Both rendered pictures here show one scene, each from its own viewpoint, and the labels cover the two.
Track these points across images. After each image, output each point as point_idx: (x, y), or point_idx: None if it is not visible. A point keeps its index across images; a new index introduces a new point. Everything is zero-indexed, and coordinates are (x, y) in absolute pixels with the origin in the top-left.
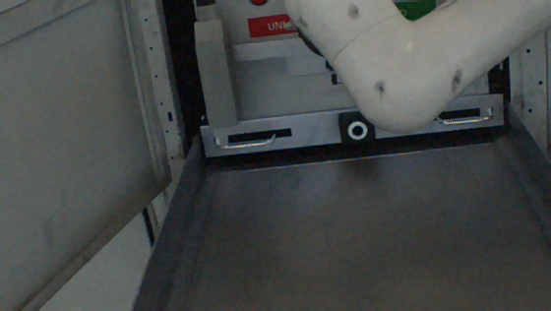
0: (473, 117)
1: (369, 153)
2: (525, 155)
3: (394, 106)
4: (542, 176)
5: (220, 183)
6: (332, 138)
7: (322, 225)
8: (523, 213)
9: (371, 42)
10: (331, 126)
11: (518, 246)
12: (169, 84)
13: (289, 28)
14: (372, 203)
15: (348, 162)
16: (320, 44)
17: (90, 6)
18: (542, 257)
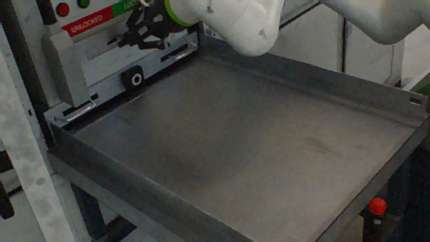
0: (185, 49)
1: (141, 91)
2: (233, 57)
3: (268, 40)
4: (259, 62)
5: None
6: (119, 90)
7: (178, 132)
8: (264, 82)
9: (251, 11)
10: (117, 82)
11: (284, 97)
12: (25, 89)
13: (157, 20)
14: (185, 111)
15: (138, 99)
16: (220, 20)
17: None
18: (301, 96)
